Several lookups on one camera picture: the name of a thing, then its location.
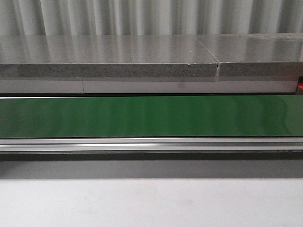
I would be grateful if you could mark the grey granite slab left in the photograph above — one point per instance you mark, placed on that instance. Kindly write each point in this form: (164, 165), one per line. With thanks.
(104, 56)

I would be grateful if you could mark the grey granite slab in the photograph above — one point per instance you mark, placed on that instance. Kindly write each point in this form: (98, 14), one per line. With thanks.
(104, 56)
(256, 55)

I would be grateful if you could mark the grey granite slab right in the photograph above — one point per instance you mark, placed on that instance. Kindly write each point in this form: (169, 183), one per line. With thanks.
(256, 55)

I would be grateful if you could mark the green conveyor belt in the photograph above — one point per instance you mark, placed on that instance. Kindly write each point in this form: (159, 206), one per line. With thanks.
(148, 116)

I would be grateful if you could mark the red plastic tray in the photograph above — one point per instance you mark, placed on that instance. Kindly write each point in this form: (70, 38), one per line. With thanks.
(300, 89)

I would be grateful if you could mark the white pleated curtain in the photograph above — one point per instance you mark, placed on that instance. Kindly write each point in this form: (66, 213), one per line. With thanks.
(149, 17)

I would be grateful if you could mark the aluminium conveyor side rail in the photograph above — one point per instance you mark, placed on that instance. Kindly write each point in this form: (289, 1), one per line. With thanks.
(151, 145)

